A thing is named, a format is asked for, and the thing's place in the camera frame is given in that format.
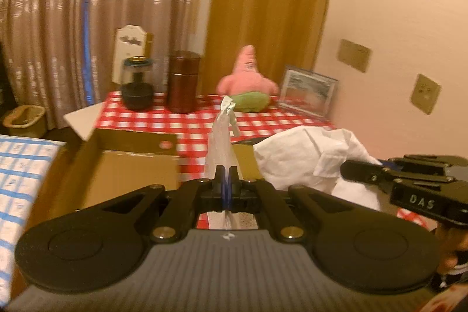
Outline brown curtain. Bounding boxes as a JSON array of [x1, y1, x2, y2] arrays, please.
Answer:
[[201, 0, 339, 97]]

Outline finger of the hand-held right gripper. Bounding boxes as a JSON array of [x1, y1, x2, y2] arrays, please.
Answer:
[[340, 159, 393, 194]]

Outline white sock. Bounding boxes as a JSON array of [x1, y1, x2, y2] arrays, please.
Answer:
[[204, 96, 242, 228]]

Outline beige wall switch plate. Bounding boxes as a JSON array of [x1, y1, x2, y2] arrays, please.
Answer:
[[337, 39, 372, 73]]

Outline white shirt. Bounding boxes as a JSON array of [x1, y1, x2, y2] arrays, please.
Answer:
[[252, 125, 384, 210]]

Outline blue checked bedding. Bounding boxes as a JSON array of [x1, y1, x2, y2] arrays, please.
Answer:
[[0, 135, 66, 298]]

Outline beige wall socket plate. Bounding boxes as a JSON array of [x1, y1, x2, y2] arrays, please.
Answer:
[[410, 74, 442, 115]]

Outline person's right hand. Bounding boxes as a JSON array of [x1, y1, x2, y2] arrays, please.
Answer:
[[435, 224, 468, 283]]

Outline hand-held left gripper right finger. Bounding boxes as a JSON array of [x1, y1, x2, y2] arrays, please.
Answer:
[[227, 166, 353, 243]]

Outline white wooden plaque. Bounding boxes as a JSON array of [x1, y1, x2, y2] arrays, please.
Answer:
[[111, 24, 154, 84]]

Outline red checkered tablecloth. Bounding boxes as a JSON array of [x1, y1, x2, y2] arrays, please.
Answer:
[[93, 91, 436, 236]]

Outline woven waste basket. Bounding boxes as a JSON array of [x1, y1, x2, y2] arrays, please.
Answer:
[[2, 105, 47, 137]]

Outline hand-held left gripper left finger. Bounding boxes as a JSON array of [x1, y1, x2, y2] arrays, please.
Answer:
[[99, 164, 227, 243]]

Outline sheer patterned curtain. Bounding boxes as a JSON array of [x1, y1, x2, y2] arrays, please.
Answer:
[[0, 0, 220, 130]]

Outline pink starfish plush toy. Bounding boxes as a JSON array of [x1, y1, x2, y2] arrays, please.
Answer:
[[217, 45, 280, 112]]

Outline brown cylindrical canister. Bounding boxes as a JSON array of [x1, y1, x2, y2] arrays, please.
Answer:
[[167, 50, 202, 114]]

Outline cardboard box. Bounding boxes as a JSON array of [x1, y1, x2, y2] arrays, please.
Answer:
[[31, 103, 266, 225]]

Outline silver picture frame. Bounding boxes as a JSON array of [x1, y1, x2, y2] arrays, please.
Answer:
[[277, 65, 339, 119]]

